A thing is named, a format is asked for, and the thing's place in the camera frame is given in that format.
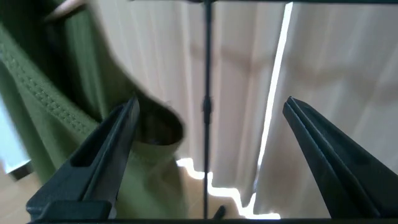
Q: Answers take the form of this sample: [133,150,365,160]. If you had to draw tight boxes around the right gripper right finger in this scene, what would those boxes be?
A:
[282,95,398,219]

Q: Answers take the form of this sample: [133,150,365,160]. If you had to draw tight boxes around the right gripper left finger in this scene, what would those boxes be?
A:
[25,95,141,219]

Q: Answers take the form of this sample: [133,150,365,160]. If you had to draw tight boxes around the green printed shirt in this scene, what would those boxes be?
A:
[0,0,189,219]

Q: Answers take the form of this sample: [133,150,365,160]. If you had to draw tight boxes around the pink clothes hanger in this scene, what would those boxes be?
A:
[43,0,85,23]

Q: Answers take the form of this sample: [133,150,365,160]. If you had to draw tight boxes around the black clothes rack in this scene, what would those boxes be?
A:
[130,0,398,219]

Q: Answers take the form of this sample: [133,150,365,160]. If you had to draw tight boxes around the beige curtain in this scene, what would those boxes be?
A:
[90,0,398,218]

